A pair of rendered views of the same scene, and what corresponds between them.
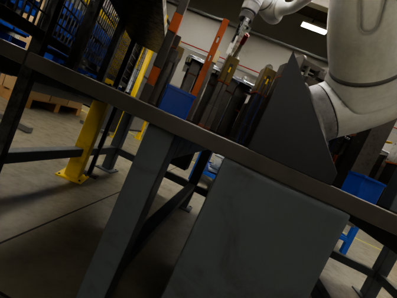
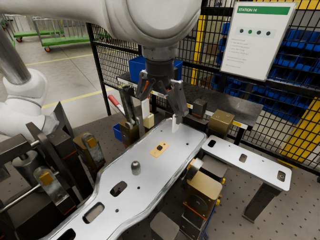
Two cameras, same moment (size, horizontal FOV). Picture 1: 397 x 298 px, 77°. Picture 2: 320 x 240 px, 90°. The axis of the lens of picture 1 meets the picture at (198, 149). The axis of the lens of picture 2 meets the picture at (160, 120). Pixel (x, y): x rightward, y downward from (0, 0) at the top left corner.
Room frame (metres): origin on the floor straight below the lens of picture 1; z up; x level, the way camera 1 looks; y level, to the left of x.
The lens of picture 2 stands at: (1.68, -0.23, 1.46)
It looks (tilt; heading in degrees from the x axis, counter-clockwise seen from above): 37 degrees down; 138
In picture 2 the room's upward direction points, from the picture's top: straight up
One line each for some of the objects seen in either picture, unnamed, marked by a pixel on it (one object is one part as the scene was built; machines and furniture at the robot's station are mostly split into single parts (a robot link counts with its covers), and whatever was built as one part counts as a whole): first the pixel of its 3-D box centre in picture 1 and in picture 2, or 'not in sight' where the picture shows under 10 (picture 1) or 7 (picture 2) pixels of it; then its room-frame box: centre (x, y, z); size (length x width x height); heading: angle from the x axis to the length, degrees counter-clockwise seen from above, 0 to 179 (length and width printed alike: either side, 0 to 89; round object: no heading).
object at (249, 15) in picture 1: (244, 21); (159, 74); (1.37, 0.05, 1.30); 0.08 x 0.07 x 0.09; 9
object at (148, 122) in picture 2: (201, 86); (149, 144); (1.23, 0.11, 0.88); 0.04 x 0.04 x 0.37; 9
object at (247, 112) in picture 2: (142, 20); (177, 90); (1.10, 0.45, 1.01); 0.90 x 0.22 x 0.03; 9
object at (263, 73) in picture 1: (253, 107); (95, 170); (1.19, -0.16, 0.88); 0.11 x 0.07 x 0.37; 9
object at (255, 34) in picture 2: not in sight; (251, 43); (1.38, 0.61, 1.30); 0.23 x 0.02 x 0.31; 9
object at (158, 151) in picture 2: not in sight; (159, 148); (1.37, 0.05, 1.01); 0.08 x 0.04 x 0.01; 100
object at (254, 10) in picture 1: (250, 8); (159, 45); (1.37, 0.05, 1.37); 0.09 x 0.09 x 0.06
